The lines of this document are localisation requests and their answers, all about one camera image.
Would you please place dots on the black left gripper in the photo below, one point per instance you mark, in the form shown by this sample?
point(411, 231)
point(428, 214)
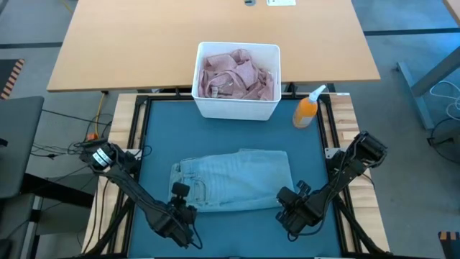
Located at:
point(176, 224)

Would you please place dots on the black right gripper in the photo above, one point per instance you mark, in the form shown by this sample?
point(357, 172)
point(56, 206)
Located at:
point(303, 212)

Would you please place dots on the light blue denim jeans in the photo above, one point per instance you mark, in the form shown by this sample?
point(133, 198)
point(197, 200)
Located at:
point(233, 180)

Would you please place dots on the pink garment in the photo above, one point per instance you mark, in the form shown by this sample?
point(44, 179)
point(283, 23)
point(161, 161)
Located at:
point(233, 75)

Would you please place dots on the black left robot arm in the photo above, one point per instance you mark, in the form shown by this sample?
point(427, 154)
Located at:
point(133, 187)

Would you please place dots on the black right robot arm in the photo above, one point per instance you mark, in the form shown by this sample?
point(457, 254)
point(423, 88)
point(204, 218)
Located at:
point(345, 169)

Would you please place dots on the white perforated laundry bin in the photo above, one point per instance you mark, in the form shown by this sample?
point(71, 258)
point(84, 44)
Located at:
point(237, 109)

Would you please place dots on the black support strut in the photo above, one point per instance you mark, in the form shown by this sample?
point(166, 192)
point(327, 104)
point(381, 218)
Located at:
point(118, 219)
point(359, 230)

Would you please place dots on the orange spray bottle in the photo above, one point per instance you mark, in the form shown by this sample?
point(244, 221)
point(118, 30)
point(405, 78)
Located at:
point(305, 113)

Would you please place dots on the small orange object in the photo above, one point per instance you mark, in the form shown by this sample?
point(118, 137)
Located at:
point(92, 137)

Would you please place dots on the hazard striped black object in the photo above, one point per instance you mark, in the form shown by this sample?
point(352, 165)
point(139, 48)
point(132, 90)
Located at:
point(449, 248)

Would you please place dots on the tan wooden desk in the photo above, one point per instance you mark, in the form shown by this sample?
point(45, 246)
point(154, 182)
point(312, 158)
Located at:
point(125, 43)

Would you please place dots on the grey desk leg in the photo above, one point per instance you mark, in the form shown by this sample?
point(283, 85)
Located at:
point(431, 75)

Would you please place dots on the white paper label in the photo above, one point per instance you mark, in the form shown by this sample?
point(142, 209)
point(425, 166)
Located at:
point(280, 2)

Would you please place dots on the grey desk grommet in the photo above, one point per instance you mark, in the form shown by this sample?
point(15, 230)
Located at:
point(250, 2)

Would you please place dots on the hazard striped floor mat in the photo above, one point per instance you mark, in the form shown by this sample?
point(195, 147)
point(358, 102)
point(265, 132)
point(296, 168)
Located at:
point(7, 72)

